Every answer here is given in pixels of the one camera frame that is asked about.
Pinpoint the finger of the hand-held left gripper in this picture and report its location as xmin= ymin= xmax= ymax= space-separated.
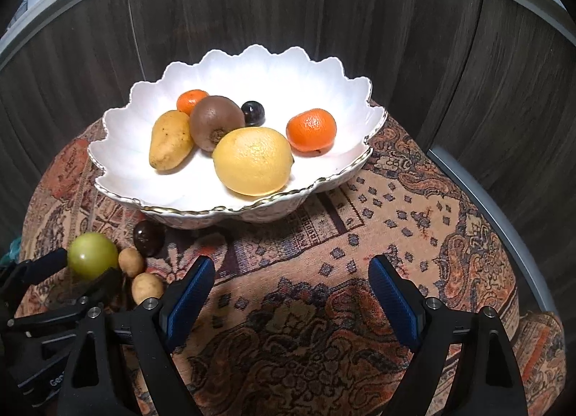
xmin=9 ymin=267 xmax=123 ymax=324
xmin=0 ymin=249 xmax=68 ymax=313

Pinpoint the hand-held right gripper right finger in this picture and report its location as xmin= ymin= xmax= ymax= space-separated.
xmin=368 ymin=255 xmax=529 ymax=416

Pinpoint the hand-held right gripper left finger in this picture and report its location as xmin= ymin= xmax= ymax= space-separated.
xmin=58 ymin=255 xmax=216 ymax=416

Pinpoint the green apple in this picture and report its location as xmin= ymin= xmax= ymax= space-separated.
xmin=67 ymin=232 xmax=120 ymax=281

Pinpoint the yellow lemon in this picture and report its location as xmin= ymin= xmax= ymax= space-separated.
xmin=212 ymin=127 xmax=294 ymax=196

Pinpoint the white scalloped bowl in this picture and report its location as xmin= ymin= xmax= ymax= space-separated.
xmin=87 ymin=44 xmax=388 ymax=231

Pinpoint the yellow mango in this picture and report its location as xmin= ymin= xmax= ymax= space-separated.
xmin=149 ymin=110 xmax=195 ymax=174

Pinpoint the brown kiwi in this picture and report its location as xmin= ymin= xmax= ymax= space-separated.
xmin=189 ymin=95 xmax=246 ymax=153

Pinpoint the orange tangerine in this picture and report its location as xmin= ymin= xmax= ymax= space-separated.
xmin=286 ymin=108 xmax=337 ymax=153
xmin=176 ymin=89 xmax=210 ymax=116

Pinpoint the dark plum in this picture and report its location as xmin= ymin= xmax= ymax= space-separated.
xmin=240 ymin=100 xmax=266 ymax=126
xmin=132 ymin=221 xmax=163 ymax=257

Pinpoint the small tan longan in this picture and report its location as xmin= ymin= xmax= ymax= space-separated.
xmin=131 ymin=273 xmax=165 ymax=305
xmin=118 ymin=248 xmax=145 ymax=277

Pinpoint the blue plastic bag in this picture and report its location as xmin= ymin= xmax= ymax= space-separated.
xmin=0 ymin=236 xmax=22 ymax=264

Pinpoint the patterned orange tablecloth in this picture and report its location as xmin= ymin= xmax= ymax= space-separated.
xmin=18 ymin=101 xmax=568 ymax=416

